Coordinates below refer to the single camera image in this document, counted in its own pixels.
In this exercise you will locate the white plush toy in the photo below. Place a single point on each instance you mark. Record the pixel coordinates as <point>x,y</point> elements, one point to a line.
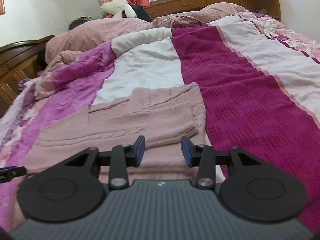
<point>117,8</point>

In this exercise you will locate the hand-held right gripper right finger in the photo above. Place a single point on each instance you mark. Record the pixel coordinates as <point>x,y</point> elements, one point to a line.
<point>186,151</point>

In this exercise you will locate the white and magenta striped blanket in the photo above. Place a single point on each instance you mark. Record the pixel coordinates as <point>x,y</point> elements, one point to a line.
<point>250,92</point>

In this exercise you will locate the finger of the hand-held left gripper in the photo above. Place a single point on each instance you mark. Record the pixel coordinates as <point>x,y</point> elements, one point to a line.
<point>15,171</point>

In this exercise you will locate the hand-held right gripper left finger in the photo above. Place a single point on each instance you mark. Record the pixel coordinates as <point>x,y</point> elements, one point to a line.
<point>141,151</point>

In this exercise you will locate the carved wooden headboard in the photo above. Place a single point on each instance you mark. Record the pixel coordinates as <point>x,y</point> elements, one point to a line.
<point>17,65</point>

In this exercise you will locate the lavender floral bedsheet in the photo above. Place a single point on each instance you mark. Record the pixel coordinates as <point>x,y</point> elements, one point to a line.
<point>15,127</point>

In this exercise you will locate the black clothing pile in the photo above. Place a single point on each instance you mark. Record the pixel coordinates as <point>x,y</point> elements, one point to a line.
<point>141,13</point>

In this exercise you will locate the pink pillows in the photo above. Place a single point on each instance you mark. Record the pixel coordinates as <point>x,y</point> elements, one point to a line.
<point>100,32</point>

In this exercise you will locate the purple floral quilt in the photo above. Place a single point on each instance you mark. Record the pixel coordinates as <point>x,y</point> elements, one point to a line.
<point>75,80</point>

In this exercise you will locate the wooden window cabinet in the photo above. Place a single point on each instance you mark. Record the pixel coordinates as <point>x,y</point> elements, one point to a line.
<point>225,1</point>

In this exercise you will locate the dark round object behind duvet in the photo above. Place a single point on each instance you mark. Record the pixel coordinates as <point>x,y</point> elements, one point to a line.
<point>78,23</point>

